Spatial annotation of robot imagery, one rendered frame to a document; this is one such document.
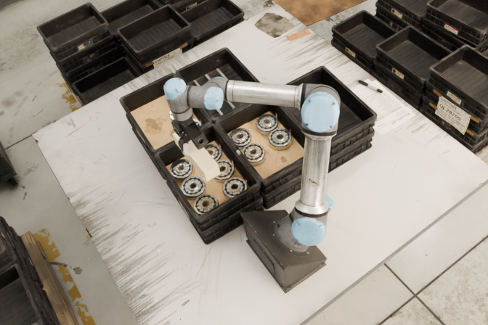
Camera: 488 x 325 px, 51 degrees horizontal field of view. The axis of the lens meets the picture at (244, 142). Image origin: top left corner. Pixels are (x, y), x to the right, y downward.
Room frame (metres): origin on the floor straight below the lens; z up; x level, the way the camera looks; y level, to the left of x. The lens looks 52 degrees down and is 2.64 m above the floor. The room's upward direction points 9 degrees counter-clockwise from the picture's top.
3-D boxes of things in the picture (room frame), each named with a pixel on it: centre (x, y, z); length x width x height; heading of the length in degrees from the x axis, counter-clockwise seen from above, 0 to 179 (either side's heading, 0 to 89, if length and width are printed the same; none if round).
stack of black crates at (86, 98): (2.47, 0.81, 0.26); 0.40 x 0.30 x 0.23; 117
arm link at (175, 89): (1.24, 0.20, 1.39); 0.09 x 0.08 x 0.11; 72
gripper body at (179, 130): (1.24, 0.20, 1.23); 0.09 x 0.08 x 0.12; 28
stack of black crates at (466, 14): (2.36, -1.46, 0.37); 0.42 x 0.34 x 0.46; 28
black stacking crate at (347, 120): (1.50, -0.37, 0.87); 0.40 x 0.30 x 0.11; 24
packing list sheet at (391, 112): (1.63, -0.68, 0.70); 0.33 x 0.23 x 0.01; 28
